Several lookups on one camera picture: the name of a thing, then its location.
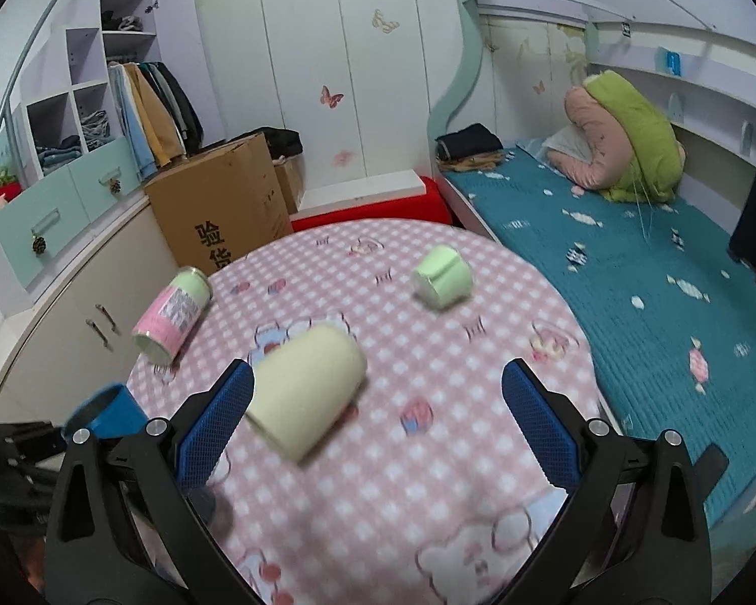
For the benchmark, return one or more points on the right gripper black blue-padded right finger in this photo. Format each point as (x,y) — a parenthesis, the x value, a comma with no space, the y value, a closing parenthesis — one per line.
(632,528)

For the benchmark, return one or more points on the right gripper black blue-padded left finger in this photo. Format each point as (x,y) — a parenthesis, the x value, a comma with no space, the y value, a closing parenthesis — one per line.
(127,524)

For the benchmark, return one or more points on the blue steel-lined cup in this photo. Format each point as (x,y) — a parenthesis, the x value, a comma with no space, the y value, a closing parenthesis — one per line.
(110,413)

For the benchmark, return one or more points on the pale yellow cup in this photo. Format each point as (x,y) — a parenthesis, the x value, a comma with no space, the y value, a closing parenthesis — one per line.
(302,389)

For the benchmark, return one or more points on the pink green labelled can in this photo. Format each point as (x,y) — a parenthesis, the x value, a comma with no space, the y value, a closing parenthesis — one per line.
(172,316)

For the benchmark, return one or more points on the pink checkered tablecloth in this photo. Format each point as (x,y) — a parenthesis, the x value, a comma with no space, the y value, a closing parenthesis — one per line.
(426,491)

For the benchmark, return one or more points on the mint drawer cabinet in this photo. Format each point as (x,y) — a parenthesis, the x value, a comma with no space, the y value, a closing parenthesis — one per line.
(46,226)

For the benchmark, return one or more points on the light green mug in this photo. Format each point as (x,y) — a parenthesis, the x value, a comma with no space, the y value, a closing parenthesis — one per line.
(443,278)

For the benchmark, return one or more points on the large cardboard box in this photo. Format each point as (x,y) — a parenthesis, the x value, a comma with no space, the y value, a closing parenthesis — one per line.
(221,205)

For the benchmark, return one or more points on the green and pink quilt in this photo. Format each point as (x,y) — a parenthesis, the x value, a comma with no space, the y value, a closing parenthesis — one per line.
(617,143)

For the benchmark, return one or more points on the red mat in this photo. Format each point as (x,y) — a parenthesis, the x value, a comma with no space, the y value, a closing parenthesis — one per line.
(430,206)

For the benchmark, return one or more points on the small cardboard box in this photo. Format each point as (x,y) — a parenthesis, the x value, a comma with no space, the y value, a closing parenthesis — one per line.
(290,173)

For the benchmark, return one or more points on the hanging clothes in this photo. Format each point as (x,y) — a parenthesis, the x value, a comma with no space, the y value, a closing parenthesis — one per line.
(155,114)

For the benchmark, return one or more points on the black clothes on box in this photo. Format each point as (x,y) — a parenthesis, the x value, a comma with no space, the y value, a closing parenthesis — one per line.
(280,142)

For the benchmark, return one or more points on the white shelf unit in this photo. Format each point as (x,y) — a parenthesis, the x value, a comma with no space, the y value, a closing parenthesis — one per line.
(67,77)

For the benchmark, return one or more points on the folded dark clothes pile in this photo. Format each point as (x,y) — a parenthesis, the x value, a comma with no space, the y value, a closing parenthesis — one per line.
(474,147)

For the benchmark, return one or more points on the metal curved handrail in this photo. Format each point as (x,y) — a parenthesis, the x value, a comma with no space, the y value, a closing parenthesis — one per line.
(25,56)

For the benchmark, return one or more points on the white wardrobe doors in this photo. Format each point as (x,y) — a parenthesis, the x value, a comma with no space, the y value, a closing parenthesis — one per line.
(347,75)

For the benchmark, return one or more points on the beige cupboard with handles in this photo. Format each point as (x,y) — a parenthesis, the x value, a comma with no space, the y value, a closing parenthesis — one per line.
(78,338)

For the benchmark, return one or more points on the mint bunk bed frame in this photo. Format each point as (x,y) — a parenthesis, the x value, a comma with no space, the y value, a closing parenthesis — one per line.
(694,60)

